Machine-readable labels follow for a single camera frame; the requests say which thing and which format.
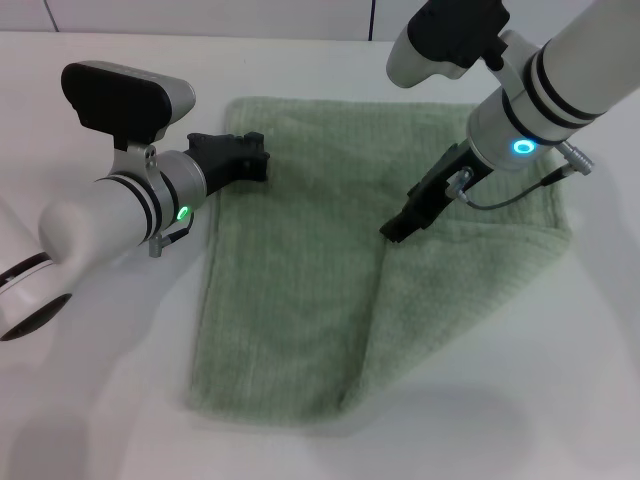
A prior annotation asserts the green terry towel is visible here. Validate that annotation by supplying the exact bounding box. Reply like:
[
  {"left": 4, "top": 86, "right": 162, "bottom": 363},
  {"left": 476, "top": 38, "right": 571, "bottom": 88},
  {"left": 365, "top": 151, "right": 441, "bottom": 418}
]
[{"left": 184, "top": 95, "right": 574, "bottom": 436}]

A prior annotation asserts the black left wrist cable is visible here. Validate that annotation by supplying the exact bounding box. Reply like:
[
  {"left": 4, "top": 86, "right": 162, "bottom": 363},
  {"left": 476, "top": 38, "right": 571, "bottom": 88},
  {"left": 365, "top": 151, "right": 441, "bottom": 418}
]
[{"left": 149, "top": 218, "right": 194, "bottom": 260}]

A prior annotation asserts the grey right wrist cable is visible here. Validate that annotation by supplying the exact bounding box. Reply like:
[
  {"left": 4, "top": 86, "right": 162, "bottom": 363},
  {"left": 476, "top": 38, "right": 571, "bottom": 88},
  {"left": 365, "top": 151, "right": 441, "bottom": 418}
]
[{"left": 443, "top": 140, "right": 591, "bottom": 209}]

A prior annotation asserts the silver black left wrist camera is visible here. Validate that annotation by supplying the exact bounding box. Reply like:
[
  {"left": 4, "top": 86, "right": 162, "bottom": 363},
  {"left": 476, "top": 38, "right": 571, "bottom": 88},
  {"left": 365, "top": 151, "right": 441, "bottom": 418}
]
[{"left": 60, "top": 60, "right": 197, "bottom": 186}]

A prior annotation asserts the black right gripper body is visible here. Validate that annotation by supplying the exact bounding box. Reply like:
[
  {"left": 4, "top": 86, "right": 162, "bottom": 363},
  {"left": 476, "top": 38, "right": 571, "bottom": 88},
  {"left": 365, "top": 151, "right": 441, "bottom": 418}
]
[{"left": 399, "top": 141, "right": 494, "bottom": 232}]

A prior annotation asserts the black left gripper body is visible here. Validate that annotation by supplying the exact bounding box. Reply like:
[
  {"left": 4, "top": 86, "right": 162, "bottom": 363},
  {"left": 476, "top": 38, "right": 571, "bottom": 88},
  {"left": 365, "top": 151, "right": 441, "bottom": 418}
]
[{"left": 186, "top": 131, "right": 248, "bottom": 198}]

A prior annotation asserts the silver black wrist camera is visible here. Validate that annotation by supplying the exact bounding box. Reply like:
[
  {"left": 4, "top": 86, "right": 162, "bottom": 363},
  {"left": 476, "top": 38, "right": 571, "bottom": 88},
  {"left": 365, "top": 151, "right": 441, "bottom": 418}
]
[
  {"left": 60, "top": 60, "right": 197, "bottom": 186},
  {"left": 385, "top": 0, "right": 544, "bottom": 101}
]

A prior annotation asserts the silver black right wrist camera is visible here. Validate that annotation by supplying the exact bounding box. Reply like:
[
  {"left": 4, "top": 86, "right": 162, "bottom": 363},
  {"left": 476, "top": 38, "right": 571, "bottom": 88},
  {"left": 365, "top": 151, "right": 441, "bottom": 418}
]
[{"left": 385, "top": 0, "right": 544, "bottom": 101}]

